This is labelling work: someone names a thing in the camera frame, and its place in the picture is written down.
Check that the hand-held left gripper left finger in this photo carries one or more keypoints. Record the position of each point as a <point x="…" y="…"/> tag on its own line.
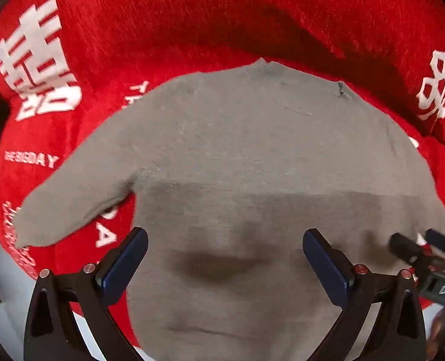
<point x="123" y="267"/>

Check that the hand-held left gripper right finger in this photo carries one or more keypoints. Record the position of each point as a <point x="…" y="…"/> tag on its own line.
<point x="326" y="267"/>

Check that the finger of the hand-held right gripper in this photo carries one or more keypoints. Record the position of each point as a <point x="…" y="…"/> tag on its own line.
<point x="404" y="248"/>
<point x="444" y="242"/>

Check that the grey sweater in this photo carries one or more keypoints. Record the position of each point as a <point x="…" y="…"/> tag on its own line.
<point x="245" y="158"/>

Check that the red printed blanket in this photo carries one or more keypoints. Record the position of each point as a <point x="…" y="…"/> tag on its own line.
<point x="170" y="26"/>

